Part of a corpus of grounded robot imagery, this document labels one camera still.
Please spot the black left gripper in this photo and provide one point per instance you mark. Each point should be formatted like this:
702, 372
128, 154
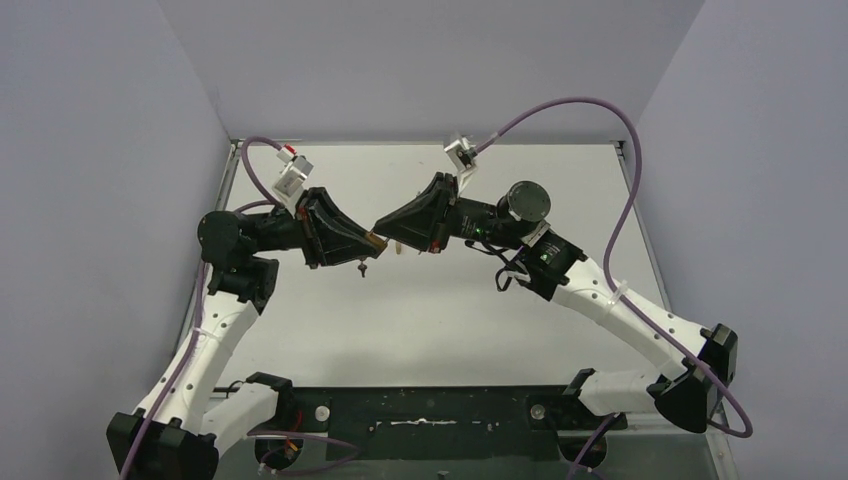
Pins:
307, 228

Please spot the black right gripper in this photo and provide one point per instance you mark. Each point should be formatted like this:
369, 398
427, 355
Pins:
417, 227

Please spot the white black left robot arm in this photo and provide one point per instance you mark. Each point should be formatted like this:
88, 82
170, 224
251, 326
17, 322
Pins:
173, 433

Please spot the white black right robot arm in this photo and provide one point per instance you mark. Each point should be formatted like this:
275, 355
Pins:
690, 365

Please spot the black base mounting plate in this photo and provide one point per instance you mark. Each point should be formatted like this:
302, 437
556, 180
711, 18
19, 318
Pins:
423, 424

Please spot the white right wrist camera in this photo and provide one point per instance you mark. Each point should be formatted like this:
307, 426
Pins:
461, 153

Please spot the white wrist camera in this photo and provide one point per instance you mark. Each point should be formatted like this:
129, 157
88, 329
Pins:
289, 186
461, 153

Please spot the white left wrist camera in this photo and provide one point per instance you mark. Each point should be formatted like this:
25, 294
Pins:
289, 186

